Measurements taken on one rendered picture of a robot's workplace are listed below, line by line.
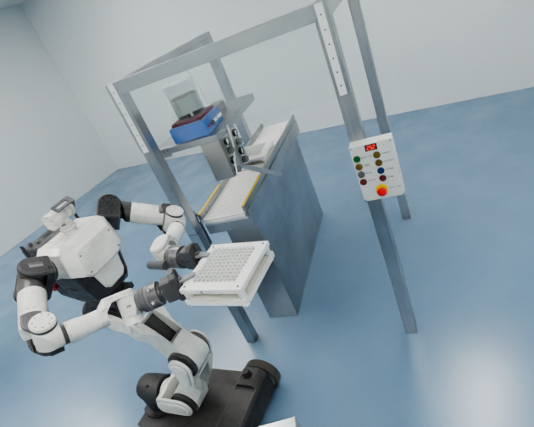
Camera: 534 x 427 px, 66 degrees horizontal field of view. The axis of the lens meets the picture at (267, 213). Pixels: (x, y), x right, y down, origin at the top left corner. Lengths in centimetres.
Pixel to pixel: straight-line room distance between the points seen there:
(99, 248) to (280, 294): 127
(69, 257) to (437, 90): 433
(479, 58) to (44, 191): 618
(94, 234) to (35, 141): 570
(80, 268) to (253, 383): 104
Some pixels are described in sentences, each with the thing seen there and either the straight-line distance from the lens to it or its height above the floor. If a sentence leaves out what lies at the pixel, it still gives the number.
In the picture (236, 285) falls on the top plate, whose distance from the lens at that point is 130.
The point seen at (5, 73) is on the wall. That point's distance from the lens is 747.
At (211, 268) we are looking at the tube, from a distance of 143.
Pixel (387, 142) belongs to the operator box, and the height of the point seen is 114.
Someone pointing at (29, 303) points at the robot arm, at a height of 123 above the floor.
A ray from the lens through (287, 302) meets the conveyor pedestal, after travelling 267.
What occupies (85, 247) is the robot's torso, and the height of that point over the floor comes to 124.
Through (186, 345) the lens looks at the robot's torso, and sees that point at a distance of 190.
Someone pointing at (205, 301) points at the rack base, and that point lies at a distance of 140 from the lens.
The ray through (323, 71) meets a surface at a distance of 168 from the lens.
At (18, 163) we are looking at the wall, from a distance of 719.
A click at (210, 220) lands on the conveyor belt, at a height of 87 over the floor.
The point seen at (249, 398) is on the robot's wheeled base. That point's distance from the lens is 220.
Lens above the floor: 181
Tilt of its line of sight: 27 degrees down
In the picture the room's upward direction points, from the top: 23 degrees counter-clockwise
